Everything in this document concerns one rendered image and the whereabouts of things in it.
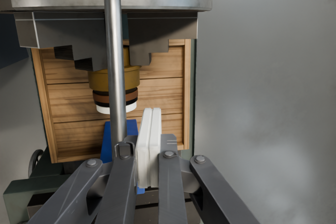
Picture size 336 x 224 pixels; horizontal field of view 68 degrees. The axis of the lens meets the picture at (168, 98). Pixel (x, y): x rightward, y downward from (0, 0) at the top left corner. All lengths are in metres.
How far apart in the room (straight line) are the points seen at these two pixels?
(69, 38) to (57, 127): 0.38
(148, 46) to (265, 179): 1.91
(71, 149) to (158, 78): 0.30
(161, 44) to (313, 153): 2.03
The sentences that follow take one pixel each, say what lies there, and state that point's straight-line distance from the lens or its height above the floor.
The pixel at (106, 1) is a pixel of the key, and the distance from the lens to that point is 0.19.
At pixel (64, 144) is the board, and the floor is 0.89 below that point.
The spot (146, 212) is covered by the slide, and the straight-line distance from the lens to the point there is 0.72.
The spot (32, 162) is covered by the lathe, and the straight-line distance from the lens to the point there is 0.92.
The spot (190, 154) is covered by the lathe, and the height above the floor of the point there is 0.54.
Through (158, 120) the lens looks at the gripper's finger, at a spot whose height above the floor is 1.32.
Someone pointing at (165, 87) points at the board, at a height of 0.88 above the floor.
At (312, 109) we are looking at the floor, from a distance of 2.12.
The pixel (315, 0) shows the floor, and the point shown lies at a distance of 1.94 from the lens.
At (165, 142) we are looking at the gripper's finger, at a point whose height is 1.34.
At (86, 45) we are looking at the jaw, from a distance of 0.36.
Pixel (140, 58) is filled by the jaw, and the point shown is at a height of 1.11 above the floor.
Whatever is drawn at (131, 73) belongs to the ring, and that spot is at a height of 1.11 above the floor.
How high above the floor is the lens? 1.50
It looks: 70 degrees down
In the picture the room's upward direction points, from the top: 149 degrees clockwise
